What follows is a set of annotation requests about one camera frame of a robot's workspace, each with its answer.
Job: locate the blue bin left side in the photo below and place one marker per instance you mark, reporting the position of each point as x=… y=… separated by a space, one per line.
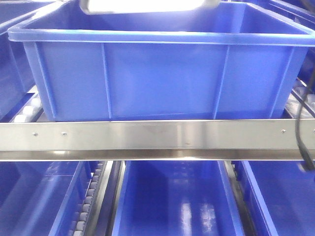
x=16 y=77

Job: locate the large blue plastic box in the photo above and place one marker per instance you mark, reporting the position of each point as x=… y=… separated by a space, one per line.
x=235 y=61

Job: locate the blue bin lower right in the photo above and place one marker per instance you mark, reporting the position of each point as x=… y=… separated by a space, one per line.
x=280 y=197

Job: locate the lower grey roller track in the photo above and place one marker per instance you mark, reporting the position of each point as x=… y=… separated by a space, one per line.
x=97 y=212

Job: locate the blue bin lower centre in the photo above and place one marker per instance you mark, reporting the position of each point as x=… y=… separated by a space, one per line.
x=176 y=198

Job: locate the blue bin lower left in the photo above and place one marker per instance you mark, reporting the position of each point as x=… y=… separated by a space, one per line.
x=42 y=198

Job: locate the lower steel rack beam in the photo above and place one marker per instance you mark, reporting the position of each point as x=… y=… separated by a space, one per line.
x=250 y=139

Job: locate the blue bin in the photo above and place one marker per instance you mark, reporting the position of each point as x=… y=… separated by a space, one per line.
x=42 y=198
x=176 y=198
x=280 y=197
x=16 y=77

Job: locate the large silver metal tray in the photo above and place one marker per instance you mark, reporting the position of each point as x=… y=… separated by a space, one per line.
x=96 y=7

